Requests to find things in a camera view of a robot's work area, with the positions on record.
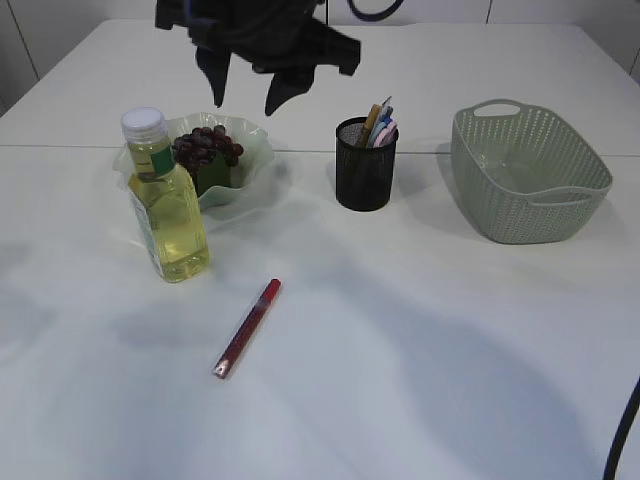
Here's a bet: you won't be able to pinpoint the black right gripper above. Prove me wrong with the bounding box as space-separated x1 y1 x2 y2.
155 0 361 116

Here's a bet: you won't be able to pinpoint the pale green wavy glass plate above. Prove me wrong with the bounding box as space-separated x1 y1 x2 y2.
115 107 274 219

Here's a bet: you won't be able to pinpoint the clear plastic sheet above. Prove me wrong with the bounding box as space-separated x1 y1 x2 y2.
475 152 509 175

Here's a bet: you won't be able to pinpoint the silver glitter pen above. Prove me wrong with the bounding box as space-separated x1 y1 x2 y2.
381 96 392 118

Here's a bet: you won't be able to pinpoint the gold glitter pen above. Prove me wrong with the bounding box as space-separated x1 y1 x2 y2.
356 104 381 148

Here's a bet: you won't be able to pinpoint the black mesh pen holder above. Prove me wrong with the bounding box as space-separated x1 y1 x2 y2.
335 117 399 212

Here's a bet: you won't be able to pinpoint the blue scissors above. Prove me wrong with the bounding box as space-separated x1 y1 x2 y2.
369 113 391 147

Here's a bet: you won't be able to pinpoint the yellow tea bottle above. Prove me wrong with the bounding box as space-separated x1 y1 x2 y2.
121 107 210 283

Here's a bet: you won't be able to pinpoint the red glitter pen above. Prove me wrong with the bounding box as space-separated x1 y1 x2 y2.
212 278 282 380

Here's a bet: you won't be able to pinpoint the green woven plastic basket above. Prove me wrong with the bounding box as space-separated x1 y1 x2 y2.
451 99 613 245

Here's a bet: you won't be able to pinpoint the red grape bunch with leaves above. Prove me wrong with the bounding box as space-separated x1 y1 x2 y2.
172 125 244 197

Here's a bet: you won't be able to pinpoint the pink scissors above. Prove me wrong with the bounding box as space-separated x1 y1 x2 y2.
373 120 397 148

